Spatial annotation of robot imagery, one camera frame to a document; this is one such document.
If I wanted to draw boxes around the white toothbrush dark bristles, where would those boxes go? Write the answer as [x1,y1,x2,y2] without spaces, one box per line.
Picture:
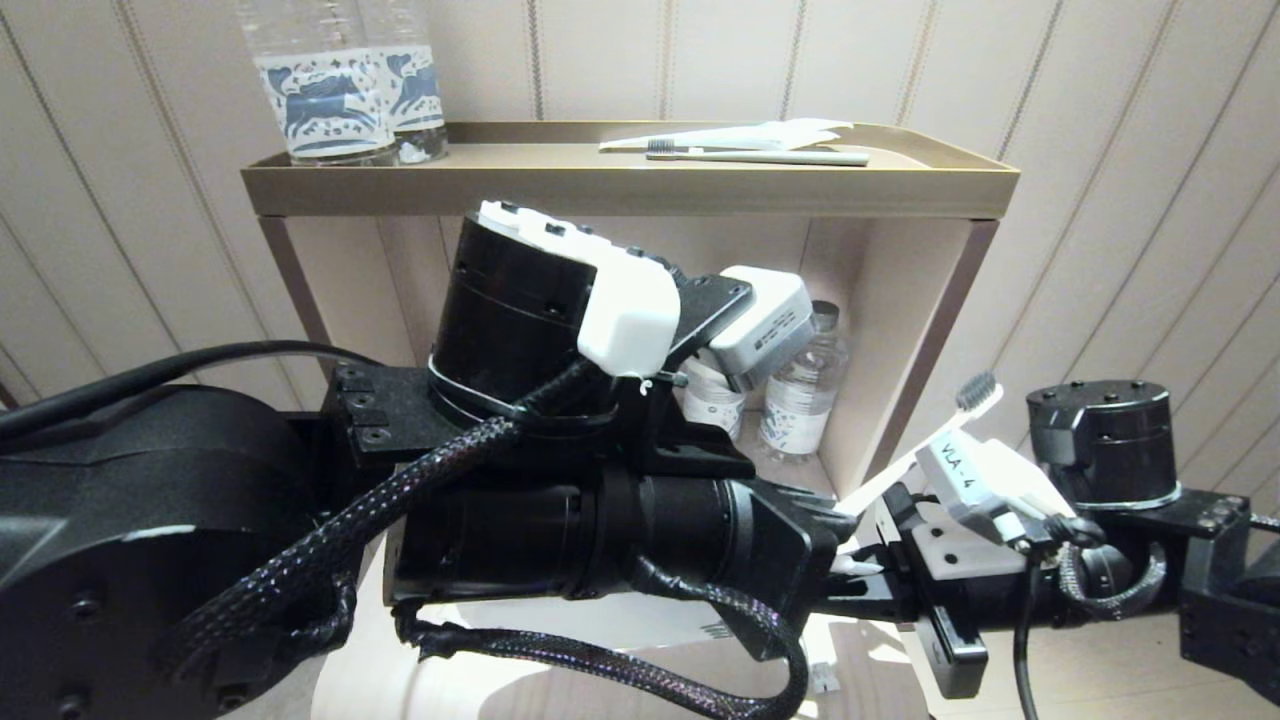
[835,372,1004,516]

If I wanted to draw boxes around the white blue patterned pouch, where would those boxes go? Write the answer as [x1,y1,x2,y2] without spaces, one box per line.
[440,553,888,653]

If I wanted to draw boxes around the small clear water bottle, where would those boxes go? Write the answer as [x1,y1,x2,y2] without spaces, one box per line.
[757,300,851,463]
[682,355,749,441]

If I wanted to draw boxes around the beige wooden shelf cabinet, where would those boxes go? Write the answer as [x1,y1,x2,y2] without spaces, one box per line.
[260,215,1001,720]

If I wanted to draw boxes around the grey-green toothbrush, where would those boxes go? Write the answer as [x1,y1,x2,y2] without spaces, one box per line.
[647,140,871,168]

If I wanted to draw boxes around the white paper wrapper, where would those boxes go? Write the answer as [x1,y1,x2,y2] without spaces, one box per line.
[600,119,854,153]

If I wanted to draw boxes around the large blue-label water bottle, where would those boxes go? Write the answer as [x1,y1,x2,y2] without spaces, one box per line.
[237,0,401,167]
[362,0,451,163]

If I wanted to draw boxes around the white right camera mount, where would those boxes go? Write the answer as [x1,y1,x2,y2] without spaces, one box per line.
[905,518,1013,583]

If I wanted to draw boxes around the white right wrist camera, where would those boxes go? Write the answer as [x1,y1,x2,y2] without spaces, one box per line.
[915,430,1076,546]

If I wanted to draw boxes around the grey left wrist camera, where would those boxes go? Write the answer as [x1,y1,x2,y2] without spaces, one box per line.
[708,265,816,393]

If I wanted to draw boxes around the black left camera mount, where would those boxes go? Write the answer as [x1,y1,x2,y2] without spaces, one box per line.
[668,275,753,373]

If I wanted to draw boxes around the black braided cable sleeve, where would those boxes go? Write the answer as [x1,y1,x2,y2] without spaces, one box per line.
[160,360,811,720]

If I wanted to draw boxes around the black smooth arm cable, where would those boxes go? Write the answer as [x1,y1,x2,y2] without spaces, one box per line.
[0,340,386,441]

